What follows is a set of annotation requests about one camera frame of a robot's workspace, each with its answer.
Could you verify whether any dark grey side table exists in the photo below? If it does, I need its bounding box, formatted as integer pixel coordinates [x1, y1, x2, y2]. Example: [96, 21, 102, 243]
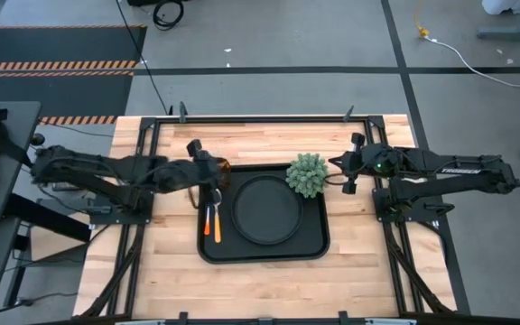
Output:
[0, 99, 43, 223]

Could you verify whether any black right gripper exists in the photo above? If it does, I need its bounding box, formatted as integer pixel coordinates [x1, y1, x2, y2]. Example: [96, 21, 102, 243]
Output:
[329, 131, 400, 196]

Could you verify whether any black plastic tray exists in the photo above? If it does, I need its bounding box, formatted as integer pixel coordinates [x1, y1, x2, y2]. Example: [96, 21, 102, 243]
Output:
[196, 162, 332, 265]

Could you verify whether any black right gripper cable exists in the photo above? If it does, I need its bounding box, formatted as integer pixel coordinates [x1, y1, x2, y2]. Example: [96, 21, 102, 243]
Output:
[323, 172, 348, 187]

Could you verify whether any coiled black cable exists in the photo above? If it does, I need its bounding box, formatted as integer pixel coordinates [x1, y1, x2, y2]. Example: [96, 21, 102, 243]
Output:
[152, 0, 186, 33]

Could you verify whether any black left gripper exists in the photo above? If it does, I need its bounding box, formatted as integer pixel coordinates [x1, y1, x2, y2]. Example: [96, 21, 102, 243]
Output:
[171, 137, 220, 194]

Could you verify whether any green plant in white pot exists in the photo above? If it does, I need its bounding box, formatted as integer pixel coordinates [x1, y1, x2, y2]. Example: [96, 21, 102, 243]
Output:
[284, 152, 330, 200]

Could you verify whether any black round plate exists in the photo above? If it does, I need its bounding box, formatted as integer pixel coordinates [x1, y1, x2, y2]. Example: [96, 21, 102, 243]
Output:
[229, 174, 305, 246]

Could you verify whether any long black cable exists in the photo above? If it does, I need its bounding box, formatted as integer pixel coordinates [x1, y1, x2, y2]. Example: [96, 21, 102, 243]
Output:
[114, 0, 172, 115]

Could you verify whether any black hazard-striped floor mat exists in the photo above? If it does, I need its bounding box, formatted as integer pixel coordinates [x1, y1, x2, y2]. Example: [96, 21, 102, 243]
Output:
[0, 23, 149, 71]
[0, 70, 136, 127]

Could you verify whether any yellow hanging power cord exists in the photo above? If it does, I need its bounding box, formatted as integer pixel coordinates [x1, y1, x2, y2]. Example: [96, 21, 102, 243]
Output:
[414, 0, 432, 39]

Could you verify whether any white floor cable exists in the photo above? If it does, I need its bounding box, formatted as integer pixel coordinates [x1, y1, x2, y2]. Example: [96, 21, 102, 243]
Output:
[423, 34, 520, 106]

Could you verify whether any amber glass cup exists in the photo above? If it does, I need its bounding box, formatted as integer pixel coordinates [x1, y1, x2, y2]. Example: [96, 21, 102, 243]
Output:
[214, 155, 234, 191]

